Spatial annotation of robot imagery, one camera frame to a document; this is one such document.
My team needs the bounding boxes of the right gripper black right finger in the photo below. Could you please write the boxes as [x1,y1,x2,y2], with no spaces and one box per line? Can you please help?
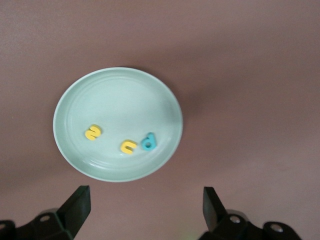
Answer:
[199,186,301,240]

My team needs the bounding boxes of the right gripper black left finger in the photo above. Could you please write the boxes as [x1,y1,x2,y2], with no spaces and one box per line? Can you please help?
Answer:
[0,185,91,240]

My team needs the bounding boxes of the yellow foam letter u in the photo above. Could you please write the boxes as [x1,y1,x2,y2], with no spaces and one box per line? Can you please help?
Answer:
[120,139,138,155]

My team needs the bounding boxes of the yellow foam letter s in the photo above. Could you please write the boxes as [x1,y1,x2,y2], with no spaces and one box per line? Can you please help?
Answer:
[84,124,103,141]

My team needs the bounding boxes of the teal foam letter p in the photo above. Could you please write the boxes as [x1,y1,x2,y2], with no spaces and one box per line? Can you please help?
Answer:
[140,131,159,152]

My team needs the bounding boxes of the pale green plate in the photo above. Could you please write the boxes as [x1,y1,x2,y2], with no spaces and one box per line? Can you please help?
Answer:
[52,66,184,183]

